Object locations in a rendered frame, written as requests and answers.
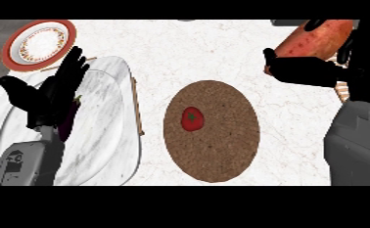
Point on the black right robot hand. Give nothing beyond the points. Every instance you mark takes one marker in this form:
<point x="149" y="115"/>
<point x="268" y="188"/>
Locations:
<point x="308" y="70"/>

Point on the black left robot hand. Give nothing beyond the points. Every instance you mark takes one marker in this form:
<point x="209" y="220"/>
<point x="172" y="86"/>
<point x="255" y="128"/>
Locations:
<point x="57" y="88"/>

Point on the reddish brown sweet potato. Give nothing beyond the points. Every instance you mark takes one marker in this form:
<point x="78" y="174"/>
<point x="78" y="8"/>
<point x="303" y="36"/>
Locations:
<point x="317" y="41"/>

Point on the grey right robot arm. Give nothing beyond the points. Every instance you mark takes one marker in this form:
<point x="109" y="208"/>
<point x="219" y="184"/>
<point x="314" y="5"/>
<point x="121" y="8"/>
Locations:
<point x="349" y="147"/>

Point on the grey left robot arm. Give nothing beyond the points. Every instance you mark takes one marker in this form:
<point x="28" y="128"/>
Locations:
<point x="28" y="160"/>

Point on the pale wooden tiered shelf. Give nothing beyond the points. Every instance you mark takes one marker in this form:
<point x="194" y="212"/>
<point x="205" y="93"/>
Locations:
<point x="342" y="91"/>

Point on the brown oval placemat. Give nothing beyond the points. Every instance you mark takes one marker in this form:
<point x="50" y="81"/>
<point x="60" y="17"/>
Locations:
<point x="213" y="140"/>

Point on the dark purple eggplant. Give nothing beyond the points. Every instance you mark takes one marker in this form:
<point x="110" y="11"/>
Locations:
<point x="70" y="116"/>

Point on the red rimmed patterned plate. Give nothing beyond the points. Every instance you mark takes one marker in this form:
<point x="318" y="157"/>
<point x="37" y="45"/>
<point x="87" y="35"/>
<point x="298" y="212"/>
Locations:
<point x="40" y="44"/>

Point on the white marble tray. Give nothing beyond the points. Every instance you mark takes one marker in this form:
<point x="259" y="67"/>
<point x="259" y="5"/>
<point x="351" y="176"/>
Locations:
<point x="103" y="124"/>

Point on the dark grey appliance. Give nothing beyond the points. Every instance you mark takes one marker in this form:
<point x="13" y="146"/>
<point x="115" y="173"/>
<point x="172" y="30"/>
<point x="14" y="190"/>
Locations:
<point x="289" y="22"/>

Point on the red tomato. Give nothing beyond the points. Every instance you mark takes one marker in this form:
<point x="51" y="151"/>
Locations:
<point x="191" y="119"/>

